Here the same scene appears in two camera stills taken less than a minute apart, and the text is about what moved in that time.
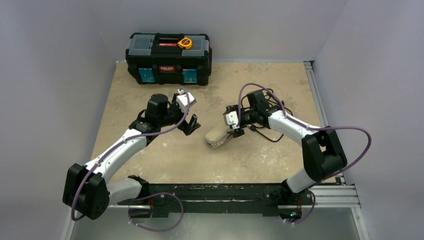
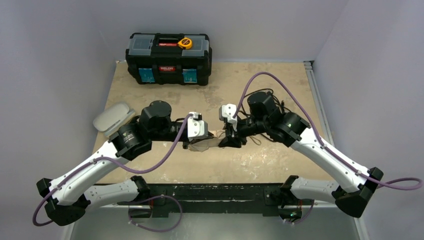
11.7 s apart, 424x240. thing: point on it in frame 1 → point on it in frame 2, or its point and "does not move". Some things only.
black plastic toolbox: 155,58 does not move
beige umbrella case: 213,134 → 110,120
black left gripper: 185,122 → 185,136
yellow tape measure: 185,43 does not move
